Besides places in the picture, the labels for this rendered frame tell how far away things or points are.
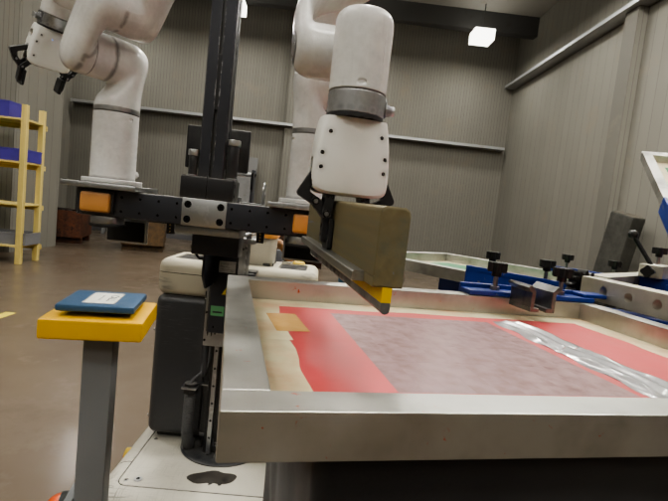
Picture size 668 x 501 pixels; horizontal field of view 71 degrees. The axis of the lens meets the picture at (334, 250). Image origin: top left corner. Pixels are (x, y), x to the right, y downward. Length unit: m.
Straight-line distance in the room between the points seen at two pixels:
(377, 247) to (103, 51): 0.84
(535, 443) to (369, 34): 0.47
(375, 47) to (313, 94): 0.45
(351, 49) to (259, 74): 11.47
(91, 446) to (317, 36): 0.66
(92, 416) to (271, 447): 0.47
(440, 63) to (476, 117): 1.57
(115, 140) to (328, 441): 0.90
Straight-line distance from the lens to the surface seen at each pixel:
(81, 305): 0.72
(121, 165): 1.14
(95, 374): 0.77
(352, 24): 0.63
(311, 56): 0.69
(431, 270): 1.56
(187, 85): 12.34
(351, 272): 0.45
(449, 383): 0.56
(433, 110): 12.10
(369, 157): 0.61
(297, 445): 0.36
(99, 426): 0.80
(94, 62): 1.13
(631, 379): 0.72
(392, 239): 0.43
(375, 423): 0.37
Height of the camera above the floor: 1.13
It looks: 5 degrees down
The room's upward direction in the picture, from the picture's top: 6 degrees clockwise
